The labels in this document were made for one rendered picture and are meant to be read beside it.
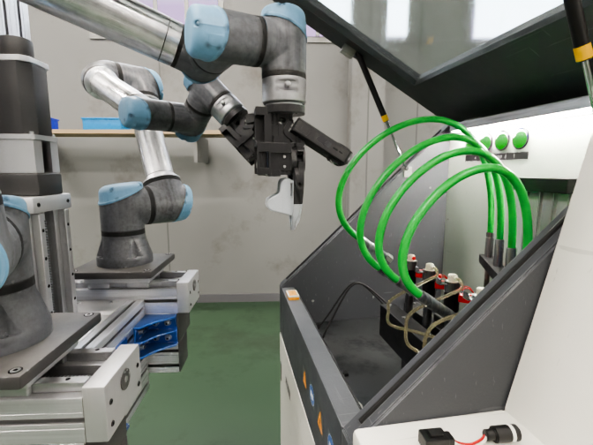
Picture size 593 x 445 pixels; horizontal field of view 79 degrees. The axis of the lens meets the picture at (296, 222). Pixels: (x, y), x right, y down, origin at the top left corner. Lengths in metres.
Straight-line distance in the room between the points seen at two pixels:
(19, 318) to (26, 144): 0.38
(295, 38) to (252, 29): 0.07
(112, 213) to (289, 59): 0.68
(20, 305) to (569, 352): 0.76
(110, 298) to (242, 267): 2.59
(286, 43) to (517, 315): 0.52
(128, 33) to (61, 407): 0.58
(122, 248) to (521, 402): 0.95
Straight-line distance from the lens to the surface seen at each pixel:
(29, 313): 0.71
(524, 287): 0.58
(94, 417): 0.68
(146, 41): 0.71
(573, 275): 0.57
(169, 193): 1.16
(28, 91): 0.95
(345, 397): 0.64
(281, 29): 0.64
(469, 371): 0.57
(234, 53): 0.61
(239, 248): 3.62
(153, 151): 1.23
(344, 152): 0.63
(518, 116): 1.01
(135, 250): 1.13
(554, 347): 0.57
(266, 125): 0.62
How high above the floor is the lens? 1.31
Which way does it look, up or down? 8 degrees down
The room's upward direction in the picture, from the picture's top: straight up
